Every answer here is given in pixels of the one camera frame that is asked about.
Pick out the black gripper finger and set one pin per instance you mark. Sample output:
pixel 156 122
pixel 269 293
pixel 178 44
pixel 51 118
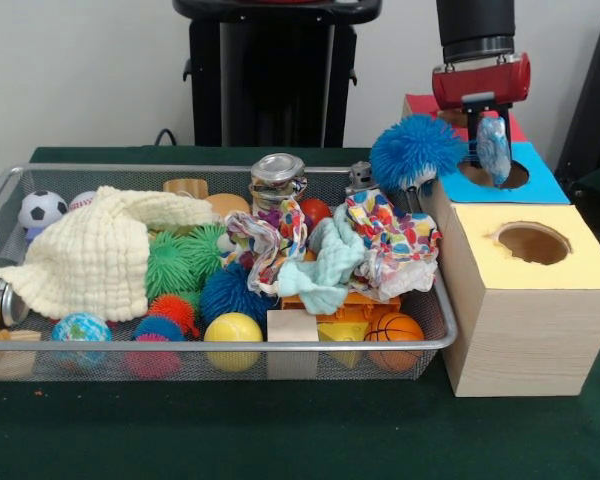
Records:
pixel 506 135
pixel 472 127

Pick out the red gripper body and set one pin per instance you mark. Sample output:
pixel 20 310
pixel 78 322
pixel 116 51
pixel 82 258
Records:
pixel 480 82

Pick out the clear plastic bottle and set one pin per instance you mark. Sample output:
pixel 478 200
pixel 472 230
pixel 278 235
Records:
pixel 494 147

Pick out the blue spiky ball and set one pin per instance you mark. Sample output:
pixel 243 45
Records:
pixel 415 150
pixel 225 295

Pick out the colourful spotted cloth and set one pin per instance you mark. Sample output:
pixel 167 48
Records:
pixel 405 245

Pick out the light teal cloth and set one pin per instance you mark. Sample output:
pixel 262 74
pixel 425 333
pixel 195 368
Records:
pixel 330 255

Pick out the crushed silver metal can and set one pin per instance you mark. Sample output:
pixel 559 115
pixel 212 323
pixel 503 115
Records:
pixel 277 175

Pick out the cream knitted cloth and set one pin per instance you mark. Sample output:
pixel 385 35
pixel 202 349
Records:
pixel 95 250

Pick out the globe print ball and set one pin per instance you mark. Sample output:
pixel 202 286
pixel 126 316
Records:
pixel 80 327

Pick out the wooden box with three holes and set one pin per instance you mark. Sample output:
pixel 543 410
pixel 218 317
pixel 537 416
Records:
pixel 530 340

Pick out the shallow clear mesh bin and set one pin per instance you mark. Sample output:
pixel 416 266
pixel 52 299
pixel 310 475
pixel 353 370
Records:
pixel 55 180

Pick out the black stand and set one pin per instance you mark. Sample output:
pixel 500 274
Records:
pixel 595 100

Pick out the yellow ball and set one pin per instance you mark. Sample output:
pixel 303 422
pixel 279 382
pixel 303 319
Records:
pixel 234 327

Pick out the black and white soccer ball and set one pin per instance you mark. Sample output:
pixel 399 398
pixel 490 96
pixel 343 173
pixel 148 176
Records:
pixel 42 207

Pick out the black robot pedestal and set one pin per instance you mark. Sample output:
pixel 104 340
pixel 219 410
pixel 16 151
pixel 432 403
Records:
pixel 280 75

